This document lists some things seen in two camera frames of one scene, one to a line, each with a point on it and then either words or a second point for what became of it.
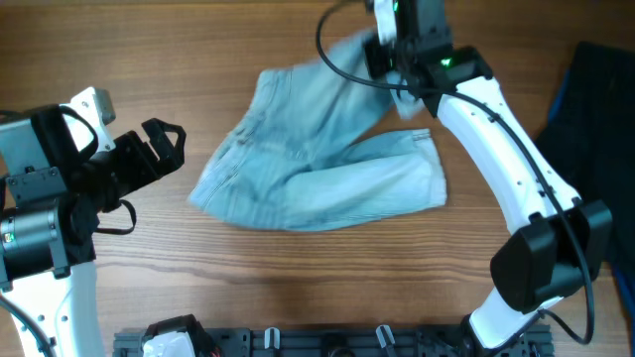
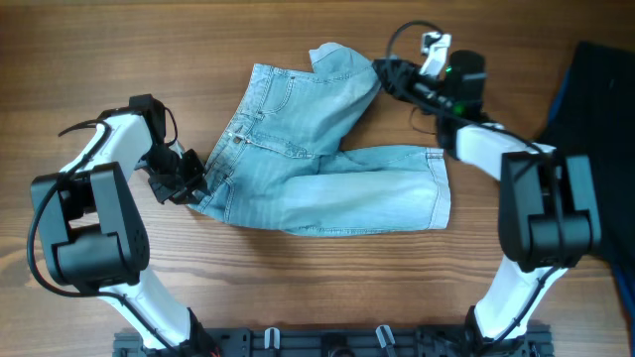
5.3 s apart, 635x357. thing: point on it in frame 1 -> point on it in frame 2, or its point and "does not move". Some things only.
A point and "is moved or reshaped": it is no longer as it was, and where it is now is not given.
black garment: x=588 y=136 does not move
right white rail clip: x=381 y=336 does not move
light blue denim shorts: x=315 y=147 is moved or reshaped
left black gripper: x=148 y=168 -> x=193 y=181
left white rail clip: x=276 y=337 does not move
